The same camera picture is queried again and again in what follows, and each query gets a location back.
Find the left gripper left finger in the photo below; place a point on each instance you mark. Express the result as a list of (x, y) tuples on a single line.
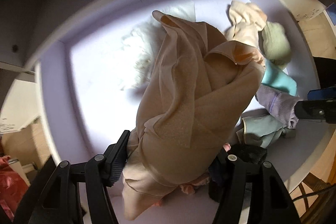
[(54, 195)]

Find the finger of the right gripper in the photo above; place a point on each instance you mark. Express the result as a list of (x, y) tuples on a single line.
[(322, 94)]

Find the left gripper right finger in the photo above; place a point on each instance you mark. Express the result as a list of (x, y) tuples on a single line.
[(270, 201)]

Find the green knit beanie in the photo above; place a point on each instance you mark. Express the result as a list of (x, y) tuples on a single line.
[(276, 45)]

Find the beige soft garment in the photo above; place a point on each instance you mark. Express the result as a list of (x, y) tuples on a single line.
[(200, 85)]

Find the pink strawberry print cloth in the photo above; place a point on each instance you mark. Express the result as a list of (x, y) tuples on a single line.
[(191, 187)]

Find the lavender folded cloth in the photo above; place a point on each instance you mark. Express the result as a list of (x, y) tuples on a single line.
[(278, 104)]

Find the pale green cloth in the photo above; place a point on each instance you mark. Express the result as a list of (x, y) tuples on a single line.
[(263, 131)]

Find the turquoise folded cloth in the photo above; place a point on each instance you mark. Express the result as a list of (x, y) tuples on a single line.
[(274, 77)]

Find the red satin fabric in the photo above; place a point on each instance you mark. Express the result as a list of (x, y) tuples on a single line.
[(13, 188)]

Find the white open drawer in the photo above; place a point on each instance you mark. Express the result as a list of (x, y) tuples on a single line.
[(79, 74)]

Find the cream folded cloth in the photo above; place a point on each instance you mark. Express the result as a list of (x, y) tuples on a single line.
[(247, 21)]

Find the grey white cloth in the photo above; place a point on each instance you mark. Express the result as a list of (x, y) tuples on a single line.
[(141, 47)]

